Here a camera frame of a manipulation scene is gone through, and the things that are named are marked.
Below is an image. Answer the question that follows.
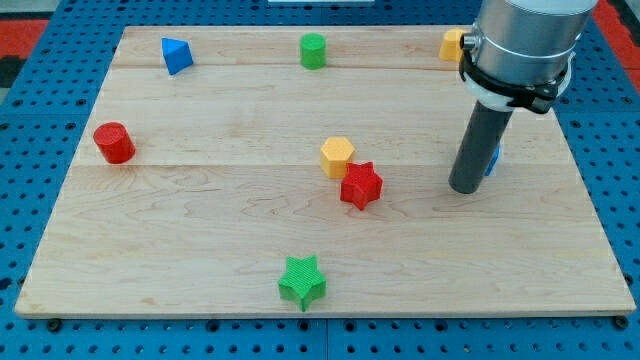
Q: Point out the green cylinder block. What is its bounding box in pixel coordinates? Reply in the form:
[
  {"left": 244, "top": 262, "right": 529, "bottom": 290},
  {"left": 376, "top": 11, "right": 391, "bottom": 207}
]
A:
[{"left": 299, "top": 33, "right": 326, "bottom": 70}]

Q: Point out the black clamp ring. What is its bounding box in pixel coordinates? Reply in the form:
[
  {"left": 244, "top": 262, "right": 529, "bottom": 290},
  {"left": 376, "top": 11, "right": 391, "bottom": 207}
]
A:
[{"left": 458, "top": 33, "right": 574, "bottom": 115}]

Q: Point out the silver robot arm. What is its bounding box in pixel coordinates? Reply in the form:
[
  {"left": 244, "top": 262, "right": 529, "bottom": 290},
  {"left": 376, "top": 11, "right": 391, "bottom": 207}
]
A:
[{"left": 459, "top": 0, "right": 597, "bottom": 114}]

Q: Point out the yellow hexagon block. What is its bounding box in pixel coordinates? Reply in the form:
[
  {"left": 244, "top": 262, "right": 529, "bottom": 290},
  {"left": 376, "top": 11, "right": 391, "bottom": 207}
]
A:
[{"left": 320, "top": 137, "right": 355, "bottom": 179}]

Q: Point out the blue block behind rod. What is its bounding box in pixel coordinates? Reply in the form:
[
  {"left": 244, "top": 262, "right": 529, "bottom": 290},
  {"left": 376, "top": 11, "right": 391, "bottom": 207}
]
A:
[{"left": 484, "top": 145, "right": 501, "bottom": 177}]

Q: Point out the green star block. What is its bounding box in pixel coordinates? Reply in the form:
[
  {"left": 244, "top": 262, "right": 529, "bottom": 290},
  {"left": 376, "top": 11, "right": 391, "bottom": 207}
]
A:
[{"left": 278, "top": 255, "right": 326, "bottom": 312}]

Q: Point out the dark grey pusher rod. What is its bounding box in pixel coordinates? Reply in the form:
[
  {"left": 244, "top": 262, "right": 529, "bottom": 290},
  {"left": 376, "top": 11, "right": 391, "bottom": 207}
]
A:
[{"left": 448, "top": 101, "right": 512, "bottom": 194}]

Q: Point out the red cylinder block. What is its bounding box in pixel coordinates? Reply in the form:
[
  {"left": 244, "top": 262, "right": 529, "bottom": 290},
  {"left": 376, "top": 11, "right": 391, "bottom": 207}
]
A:
[{"left": 93, "top": 122, "right": 136, "bottom": 164}]

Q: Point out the blue triangle block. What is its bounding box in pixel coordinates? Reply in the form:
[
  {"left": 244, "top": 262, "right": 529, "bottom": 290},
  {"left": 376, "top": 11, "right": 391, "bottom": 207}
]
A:
[{"left": 161, "top": 37, "right": 194, "bottom": 75}]

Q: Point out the wooden board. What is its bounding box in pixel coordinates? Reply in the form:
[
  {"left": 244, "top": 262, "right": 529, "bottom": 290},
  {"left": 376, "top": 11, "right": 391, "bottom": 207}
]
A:
[{"left": 15, "top": 26, "right": 636, "bottom": 319}]

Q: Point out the red star block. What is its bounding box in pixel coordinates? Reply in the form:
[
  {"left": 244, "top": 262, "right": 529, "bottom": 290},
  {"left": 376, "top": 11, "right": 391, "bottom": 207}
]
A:
[{"left": 340, "top": 162, "right": 383, "bottom": 211}]

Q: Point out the yellow block at back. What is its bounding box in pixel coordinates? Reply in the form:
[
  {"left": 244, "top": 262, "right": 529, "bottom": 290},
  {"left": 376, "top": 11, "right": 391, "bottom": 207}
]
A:
[{"left": 438, "top": 28, "right": 466, "bottom": 62}]

